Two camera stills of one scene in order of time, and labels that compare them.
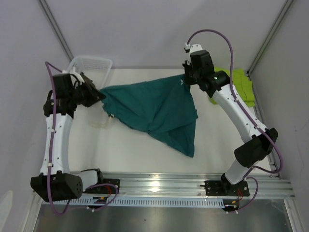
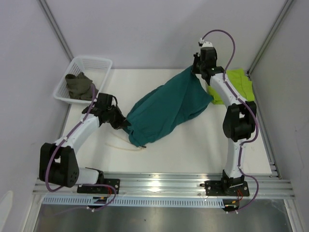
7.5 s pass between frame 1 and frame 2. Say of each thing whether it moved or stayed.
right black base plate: stayed
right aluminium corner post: stayed
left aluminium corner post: stayed
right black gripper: moved
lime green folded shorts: stayed
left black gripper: moved
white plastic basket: stayed
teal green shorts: moved
